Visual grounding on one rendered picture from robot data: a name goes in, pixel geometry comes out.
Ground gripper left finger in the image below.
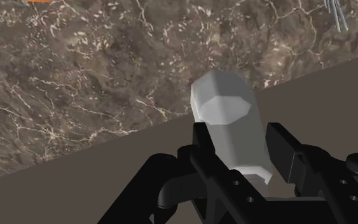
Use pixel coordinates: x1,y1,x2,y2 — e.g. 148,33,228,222
97,122,268,224

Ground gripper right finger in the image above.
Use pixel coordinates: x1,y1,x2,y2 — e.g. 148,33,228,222
265,122,358,224

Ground white octagonal cylinder bottle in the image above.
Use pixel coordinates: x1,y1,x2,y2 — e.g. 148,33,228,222
189,70,273,185

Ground grey metal rods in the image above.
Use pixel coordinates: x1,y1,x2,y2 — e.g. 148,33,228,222
322,0,349,33

